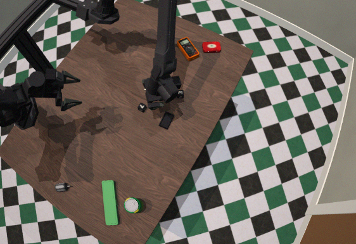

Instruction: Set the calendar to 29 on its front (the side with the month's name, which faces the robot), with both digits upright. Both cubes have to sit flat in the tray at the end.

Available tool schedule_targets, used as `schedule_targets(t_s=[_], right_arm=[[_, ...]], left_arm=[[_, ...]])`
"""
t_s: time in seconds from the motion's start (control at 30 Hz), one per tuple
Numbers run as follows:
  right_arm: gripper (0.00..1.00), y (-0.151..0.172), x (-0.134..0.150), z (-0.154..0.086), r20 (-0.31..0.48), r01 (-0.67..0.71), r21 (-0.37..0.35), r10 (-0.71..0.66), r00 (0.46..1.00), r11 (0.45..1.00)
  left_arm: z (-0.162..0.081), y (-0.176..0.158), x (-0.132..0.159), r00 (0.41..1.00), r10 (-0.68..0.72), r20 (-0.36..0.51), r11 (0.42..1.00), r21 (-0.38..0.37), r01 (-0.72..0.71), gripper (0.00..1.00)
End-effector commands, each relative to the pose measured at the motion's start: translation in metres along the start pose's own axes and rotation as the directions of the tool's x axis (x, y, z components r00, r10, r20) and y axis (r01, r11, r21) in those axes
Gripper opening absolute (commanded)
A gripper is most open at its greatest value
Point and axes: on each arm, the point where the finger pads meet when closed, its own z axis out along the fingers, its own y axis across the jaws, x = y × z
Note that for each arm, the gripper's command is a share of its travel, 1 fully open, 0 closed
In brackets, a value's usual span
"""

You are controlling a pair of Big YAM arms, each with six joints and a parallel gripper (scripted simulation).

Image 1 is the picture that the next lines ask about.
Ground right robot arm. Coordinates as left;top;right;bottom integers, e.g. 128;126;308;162
0;68;62;128

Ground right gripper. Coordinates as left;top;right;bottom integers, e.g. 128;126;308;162
55;70;82;111

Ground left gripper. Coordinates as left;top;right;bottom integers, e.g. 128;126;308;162
142;78;164;110

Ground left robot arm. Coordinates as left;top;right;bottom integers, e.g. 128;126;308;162
91;0;182;103

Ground green soda can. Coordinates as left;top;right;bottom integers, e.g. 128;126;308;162
124;197;144;214

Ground orange multimeter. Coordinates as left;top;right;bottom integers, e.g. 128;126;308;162
177;37;200;61

